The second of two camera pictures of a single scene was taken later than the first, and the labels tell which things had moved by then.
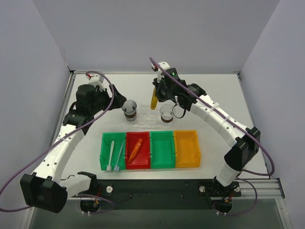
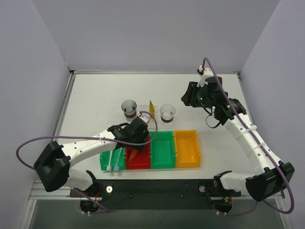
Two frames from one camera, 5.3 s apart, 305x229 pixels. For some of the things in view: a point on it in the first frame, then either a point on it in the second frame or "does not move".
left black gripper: [112, 97] -> [137, 140]
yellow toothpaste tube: [154, 100] -> [151, 110]
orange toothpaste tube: [135, 150] does not move
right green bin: [163, 154] does not move
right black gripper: [159, 87] -> [188, 96]
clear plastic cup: [167, 112] does not move
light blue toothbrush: [117, 168] does not move
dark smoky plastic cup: [129, 108] does not move
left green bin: [106, 144] does not move
